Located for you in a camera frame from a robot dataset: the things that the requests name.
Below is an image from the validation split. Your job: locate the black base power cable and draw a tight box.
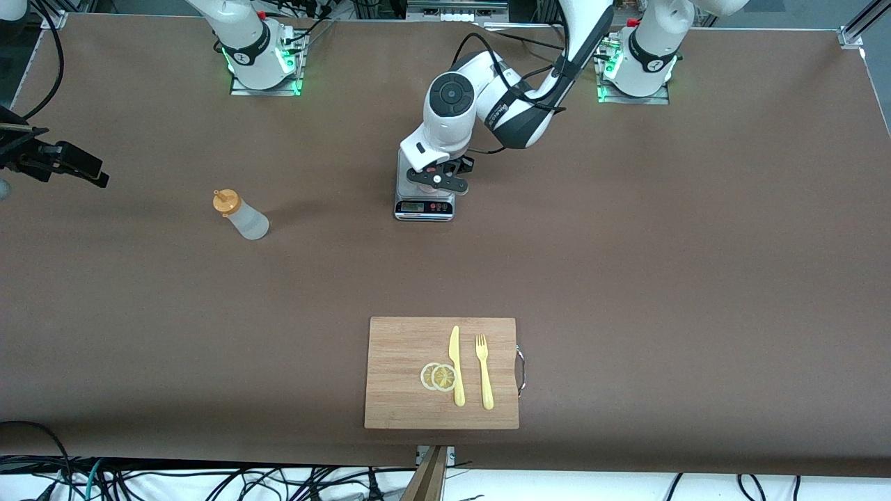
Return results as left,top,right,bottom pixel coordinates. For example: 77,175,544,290
480,23,565,53

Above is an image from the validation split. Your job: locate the brown table cover sheet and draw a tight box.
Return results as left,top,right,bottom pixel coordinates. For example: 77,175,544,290
0,13,891,477

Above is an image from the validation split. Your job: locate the yellow plastic fork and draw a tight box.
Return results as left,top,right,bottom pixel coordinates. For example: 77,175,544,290
475,334,495,411

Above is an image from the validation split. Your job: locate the wooden cutting board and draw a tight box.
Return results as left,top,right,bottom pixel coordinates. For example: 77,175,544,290
364,317,527,430

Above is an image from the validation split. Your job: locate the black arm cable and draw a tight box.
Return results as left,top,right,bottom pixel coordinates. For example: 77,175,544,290
28,0,65,120
451,31,568,154

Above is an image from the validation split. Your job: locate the wooden beam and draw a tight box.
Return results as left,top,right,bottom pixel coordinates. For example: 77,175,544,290
400,445,450,501

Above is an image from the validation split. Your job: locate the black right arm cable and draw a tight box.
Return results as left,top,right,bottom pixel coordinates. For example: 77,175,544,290
28,0,65,120

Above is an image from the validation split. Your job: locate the translucent sauce bottle orange cap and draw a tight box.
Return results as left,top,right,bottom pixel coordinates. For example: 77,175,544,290
212,189,270,241

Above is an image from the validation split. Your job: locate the teal floor cable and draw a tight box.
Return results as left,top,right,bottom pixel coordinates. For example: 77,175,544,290
84,458,105,501

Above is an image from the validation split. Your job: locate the black floor cable loop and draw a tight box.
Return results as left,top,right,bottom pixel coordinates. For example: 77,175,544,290
0,420,74,501

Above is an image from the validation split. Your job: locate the yellow plastic knife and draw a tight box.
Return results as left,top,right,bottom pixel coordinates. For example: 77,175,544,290
448,325,466,408

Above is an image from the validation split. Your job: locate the silver digital kitchen scale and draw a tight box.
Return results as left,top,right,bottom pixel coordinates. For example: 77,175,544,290
394,150,457,222

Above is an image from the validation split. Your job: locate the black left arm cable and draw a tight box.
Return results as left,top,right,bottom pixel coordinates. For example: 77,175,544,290
451,31,568,154

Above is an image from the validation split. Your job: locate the white power strip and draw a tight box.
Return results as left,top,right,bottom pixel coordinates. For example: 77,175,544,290
406,0,510,23

